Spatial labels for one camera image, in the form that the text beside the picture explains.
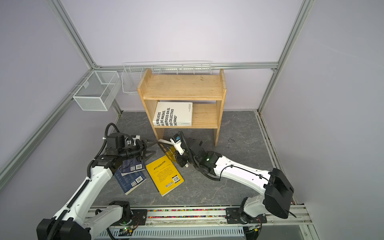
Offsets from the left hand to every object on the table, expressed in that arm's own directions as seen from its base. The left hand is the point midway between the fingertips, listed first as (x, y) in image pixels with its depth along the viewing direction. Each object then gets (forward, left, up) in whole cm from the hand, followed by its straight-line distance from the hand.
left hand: (157, 147), depth 74 cm
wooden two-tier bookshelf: (+30, -14, +3) cm, 33 cm away
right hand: (-2, -9, -3) cm, 9 cm away
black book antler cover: (+1, -5, -4) cm, 6 cm away
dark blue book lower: (-9, +21, -22) cm, 31 cm away
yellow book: (-6, -1, -20) cm, 21 cm away
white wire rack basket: (+49, +18, +13) cm, 54 cm away
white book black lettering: (+20, -8, +3) cm, 22 cm away
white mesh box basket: (+48, +44, 0) cm, 65 cm away
